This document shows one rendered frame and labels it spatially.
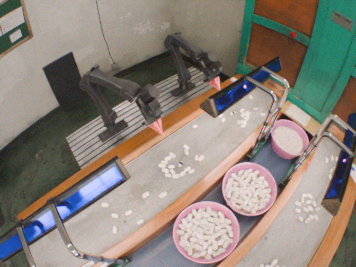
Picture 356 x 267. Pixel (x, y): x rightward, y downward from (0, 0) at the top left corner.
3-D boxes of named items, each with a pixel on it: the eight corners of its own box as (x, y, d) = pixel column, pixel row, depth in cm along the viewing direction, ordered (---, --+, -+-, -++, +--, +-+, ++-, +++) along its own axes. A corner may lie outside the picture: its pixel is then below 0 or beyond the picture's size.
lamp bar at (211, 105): (198, 108, 70) (199, 92, 65) (270, 63, 96) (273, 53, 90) (214, 119, 66) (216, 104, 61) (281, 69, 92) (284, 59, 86)
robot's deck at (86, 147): (68, 141, 114) (65, 138, 111) (192, 70, 164) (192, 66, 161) (142, 257, 70) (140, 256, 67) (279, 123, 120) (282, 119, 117)
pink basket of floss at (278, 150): (269, 163, 95) (276, 153, 88) (263, 127, 112) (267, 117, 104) (306, 164, 92) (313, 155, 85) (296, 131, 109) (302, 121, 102)
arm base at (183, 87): (196, 77, 135) (189, 73, 138) (176, 88, 127) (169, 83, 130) (195, 86, 141) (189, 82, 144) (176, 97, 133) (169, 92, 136)
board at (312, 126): (278, 110, 109) (279, 108, 108) (286, 101, 115) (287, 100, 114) (317, 139, 93) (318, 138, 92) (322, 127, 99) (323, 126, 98)
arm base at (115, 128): (126, 116, 110) (120, 111, 113) (98, 134, 101) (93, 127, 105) (128, 125, 116) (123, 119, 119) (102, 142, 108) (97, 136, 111)
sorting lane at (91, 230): (26, 235, 61) (24, 234, 60) (250, 83, 135) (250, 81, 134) (48, 285, 46) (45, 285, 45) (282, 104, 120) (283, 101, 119)
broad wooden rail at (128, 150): (35, 224, 78) (16, 214, 64) (235, 90, 152) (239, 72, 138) (41, 241, 72) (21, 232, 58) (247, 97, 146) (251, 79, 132)
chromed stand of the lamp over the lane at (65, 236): (77, 248, 66) (11, 222, 32) (108, 229, 74) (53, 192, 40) (98, 281, 57) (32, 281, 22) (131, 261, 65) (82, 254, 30)
